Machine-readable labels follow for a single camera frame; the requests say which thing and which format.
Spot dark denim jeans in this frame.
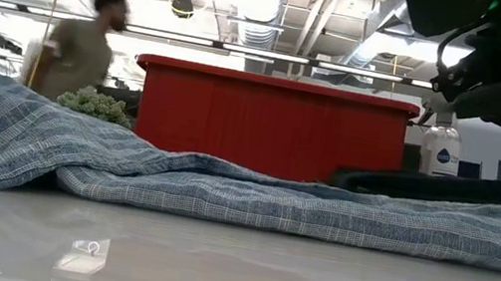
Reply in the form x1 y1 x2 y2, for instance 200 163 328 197
327 152 501 216

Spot striped light blue shirt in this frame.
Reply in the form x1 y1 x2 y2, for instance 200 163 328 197
0 73 501 272

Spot red plastic laundry bin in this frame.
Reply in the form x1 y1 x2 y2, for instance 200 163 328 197
121 51 423 200

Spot clear spray bottle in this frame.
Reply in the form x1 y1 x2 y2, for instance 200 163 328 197
410 99 469 181

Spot long ceiling light bar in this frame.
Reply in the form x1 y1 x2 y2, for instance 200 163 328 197
0 0 437 90

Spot potted green artificial plant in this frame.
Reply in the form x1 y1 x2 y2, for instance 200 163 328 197
53 81 138 131

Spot person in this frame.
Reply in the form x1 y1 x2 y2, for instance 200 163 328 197
26 0 133 113

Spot white standing column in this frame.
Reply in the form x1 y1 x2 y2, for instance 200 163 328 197
18 37 49 88

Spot silver spiral air duct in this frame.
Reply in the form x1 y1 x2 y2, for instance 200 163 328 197
342 0 435 79

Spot silver corrugated air duct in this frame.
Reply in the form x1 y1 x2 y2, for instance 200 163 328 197
223 0 288 54

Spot black ceiling dome camera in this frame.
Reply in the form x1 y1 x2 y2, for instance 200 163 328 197
169 0 197 21

